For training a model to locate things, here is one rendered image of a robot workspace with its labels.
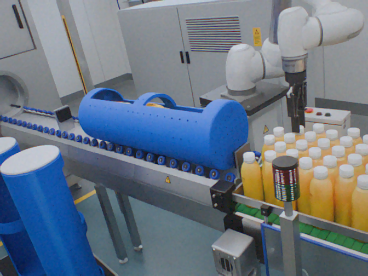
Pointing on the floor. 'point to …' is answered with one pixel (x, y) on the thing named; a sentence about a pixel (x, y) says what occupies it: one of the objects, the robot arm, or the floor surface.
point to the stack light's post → (291, 244)
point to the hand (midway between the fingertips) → (298, 121)
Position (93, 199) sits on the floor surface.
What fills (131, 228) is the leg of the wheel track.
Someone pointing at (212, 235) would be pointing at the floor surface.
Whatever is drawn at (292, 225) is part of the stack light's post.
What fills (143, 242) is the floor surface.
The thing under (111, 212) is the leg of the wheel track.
